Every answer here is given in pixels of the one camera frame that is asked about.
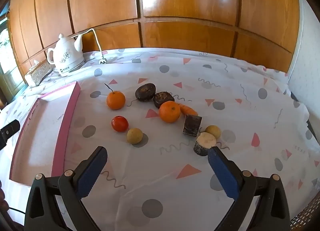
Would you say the window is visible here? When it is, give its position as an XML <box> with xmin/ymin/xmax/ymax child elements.
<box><xmin>0</xmin><ymin>8</ymin><xmax>25</xmax><ymax>101</ymax></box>

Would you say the woven wicker seat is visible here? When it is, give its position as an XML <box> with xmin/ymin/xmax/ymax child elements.
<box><xmin>289</xmin><ymin>196</ymin><xmax>318</xmax><ymax>231</ymax></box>

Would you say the dark brown rectangular block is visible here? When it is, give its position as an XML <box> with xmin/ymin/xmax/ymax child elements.
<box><xmin>183</xmin><ymin>114</ymin><xmax>202</xmax><ymax>137</ymax></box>

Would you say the orange with short stem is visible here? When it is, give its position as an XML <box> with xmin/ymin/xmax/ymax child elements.
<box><xmin>159</xmin><ymin>101</ymin><xmax>181</xmax><ymax>123</ymax></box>

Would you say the red tomato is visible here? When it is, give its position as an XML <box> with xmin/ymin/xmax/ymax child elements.
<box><xmin>111</xmin><ymin>115</ymin><xmax>129</xmax><ymax>132</ymax></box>

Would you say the wooden panelled wardrobe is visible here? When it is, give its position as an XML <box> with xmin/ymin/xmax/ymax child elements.
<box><xmin>7</xmin><ymin>0</ymin><xmax>300</xmax><ymax>89</ymax></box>

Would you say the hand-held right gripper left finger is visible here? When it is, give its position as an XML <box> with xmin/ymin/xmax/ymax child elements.
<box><xmin>24</xmin><ymin>146</ymin><xmax>108</xmax><ymax>231</ymax></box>

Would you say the pink shallow tray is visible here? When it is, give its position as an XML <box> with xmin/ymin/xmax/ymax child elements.
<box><xmin>9</xmin><ymin>81</ymin><xmax>81</xmax><ymax>186</ymax></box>

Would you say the black chair frame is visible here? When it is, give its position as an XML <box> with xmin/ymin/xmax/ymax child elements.
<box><xmin>290</xmin><ymin>91</ymin><xmax>317</xmax><ymax>136</ymax></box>

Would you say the orange with long stem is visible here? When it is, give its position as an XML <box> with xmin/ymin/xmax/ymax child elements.
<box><xmin>104</xmin><ymin>83</ymin><xmax>126</xmax><ymax>110</ymax></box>

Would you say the orange carrot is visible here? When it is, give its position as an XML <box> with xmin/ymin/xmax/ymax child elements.
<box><xmin>178</xmin><ymin>103</ymin><xmax>198</xmax><ymax>116</ymax></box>

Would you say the patterned tissue box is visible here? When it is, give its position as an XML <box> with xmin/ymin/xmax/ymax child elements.
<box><xmin>24</xmin><ymin>59</ymin><xmax>53</xmax><ymax>87</ymax></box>

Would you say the small yellow potato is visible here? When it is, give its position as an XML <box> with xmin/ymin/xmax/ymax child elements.
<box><xmin>127</xmin><ymin>128</ymin><xmax>144</xmax><ymax>145</ymax></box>
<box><xmin>205</xmin><ymin>125</ymin><xmax>221</xmax><ymax>139</ymax></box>

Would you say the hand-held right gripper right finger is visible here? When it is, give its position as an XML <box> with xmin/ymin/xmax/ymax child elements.
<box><xmin>207</xmin><ymin>146</ymin><xmax>292</xmax><ymax>231</ymax></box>

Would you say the white power cable with plug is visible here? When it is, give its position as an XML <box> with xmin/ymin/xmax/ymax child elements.
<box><xmin>72</xmin><ymin>28</ymin><xmax>108</xmax><ymax>65</ymax></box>

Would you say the printed white tablecloth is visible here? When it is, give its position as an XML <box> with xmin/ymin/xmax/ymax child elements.
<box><xmin>0</xmin><ymin>48</ymin><xmax>320</xmax><ymax>231</ymax></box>

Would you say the textured dark brown round cake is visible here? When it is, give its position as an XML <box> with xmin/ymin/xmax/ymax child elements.
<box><xmin>153</xmin><ymin>91</ymin><xmax>175</xmax><ymax>108</ymax></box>

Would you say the white ceramic electric kettle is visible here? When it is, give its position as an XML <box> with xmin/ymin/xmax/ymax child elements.
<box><xmin>47</xmin><ymin>33</ymin><xmax>84</xmax><ymax>76</ymax></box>

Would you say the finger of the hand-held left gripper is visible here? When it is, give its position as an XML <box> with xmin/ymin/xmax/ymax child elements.
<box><xmin>0</xmin><ymin>120</ymin><xmax>20</xmax><ymax>150</ymax></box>

